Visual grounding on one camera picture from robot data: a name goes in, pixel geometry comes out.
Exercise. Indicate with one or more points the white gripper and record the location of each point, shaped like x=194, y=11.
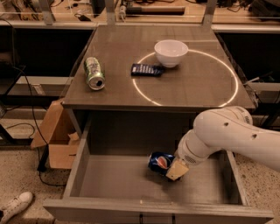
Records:
x=185, y=153

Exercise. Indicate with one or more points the blue pepsi can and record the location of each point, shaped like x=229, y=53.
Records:
x=160, y=162

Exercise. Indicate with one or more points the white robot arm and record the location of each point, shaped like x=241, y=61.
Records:
x=230, y=129

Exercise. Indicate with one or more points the open grey top drawer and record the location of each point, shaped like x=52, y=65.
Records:
x=111, y=183

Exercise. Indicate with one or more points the grey cabinet with top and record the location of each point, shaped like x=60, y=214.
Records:
x=204, y=79

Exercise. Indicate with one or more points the green soda can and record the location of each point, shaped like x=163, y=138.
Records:
x=94, y=75

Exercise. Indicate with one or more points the dark blue snack packet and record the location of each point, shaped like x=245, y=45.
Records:
x=146, y=70

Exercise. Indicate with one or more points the white ceramic bowl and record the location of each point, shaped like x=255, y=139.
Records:
x=170, y=52

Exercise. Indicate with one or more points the brown cardboard box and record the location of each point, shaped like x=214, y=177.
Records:
x=57, y=132

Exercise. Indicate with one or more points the white sneaker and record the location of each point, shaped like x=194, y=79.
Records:
x=15, y=206

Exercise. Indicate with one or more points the grey side shelf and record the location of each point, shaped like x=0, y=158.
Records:
x=38, y=90

